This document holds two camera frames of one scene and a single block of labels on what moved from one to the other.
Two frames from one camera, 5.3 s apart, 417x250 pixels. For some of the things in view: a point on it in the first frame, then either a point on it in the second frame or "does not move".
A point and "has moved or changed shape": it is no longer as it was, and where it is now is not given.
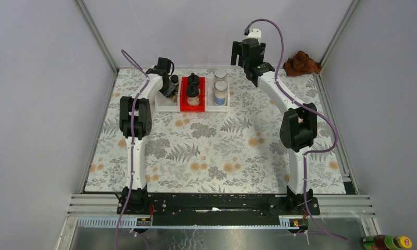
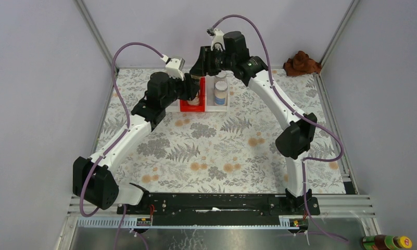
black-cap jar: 192,90 has moved or changed shape
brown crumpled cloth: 300,64 does not move
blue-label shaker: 220,93 does not move
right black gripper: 236,50 to 203,65
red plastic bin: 184,106 does not move
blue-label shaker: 220,74 does not move
